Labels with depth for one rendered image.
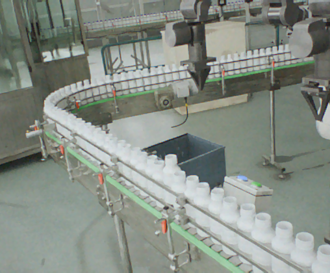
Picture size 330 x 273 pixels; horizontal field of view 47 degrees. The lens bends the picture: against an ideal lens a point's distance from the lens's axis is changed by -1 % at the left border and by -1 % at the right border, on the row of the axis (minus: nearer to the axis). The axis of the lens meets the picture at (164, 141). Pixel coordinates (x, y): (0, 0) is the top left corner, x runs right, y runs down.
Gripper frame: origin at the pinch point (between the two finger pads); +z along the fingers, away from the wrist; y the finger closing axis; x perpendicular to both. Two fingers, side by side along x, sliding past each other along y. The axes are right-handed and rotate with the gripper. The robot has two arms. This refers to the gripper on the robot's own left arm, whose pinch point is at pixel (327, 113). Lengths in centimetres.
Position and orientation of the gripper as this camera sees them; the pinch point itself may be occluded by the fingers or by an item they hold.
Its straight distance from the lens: 94.4
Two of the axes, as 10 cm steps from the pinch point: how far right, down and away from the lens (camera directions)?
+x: -5.5, -2.3, 8.0
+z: 1.2, 9.3, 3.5
